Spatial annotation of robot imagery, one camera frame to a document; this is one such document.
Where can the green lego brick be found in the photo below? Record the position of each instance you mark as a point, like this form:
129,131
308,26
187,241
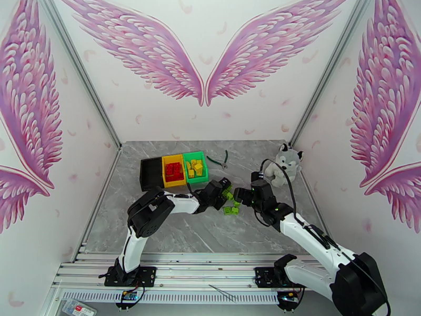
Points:
227,210
236,204
226,194
235,211

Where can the red lego brick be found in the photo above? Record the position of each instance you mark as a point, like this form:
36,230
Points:
174,180
179,176
169,175
178,167
169,167

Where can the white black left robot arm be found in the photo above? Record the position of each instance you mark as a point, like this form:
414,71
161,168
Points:
181,203

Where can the green plastic bin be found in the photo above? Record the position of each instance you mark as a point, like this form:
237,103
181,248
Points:
197,180

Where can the yellow plastic bin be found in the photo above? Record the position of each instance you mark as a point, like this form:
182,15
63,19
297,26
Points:
174,184

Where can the grey white husky plush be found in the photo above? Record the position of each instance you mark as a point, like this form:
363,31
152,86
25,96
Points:
289,167

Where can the black plastic bin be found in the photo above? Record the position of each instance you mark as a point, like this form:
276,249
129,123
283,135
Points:
151,173

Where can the metal tweezers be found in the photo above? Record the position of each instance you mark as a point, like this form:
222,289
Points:
223,293

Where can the small circuit board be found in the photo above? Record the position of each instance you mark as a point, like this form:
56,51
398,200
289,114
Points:
129,296
289,296

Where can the clear plastic parts box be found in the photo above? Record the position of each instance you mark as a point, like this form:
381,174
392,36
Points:
77,308

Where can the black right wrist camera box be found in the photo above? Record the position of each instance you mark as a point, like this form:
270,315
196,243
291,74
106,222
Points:
257,176

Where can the aluminium table edge rail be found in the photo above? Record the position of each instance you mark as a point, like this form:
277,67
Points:
104,190
315,203

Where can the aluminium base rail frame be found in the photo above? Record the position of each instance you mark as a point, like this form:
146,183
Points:
204,269

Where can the aluminium frame post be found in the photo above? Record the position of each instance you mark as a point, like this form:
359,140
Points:
83,78
329,71

